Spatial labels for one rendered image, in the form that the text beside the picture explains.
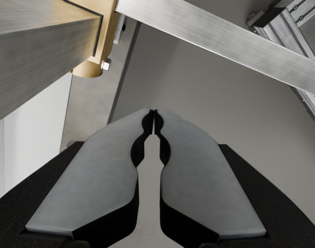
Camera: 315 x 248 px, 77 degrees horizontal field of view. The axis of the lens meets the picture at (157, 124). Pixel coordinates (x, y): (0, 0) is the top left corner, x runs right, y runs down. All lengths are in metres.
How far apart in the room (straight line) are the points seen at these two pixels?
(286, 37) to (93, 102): 0.75
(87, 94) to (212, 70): 0.82
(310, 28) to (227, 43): 0.78
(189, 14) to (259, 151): 1.30
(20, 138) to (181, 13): 0.50
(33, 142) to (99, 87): 0.29
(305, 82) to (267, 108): 1.03
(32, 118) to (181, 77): 0.75
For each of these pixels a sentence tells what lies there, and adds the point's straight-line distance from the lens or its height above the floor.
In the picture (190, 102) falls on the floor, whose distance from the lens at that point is 1.14.
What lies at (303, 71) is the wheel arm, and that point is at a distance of 0.26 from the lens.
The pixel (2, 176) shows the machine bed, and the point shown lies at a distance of 0.72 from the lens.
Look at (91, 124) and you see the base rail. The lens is 0.40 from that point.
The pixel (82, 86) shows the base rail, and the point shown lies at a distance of 0.37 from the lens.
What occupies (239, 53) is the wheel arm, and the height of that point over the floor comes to 0.82.
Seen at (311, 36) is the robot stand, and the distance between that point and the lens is 1.00.
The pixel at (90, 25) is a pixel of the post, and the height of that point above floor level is 0.85.
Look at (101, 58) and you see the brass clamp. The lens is 0.21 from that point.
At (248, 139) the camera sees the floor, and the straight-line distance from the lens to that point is 1.37.
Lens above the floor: 1.02
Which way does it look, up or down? 59 degrees down
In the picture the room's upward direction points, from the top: 178 degrees counter-clockwise
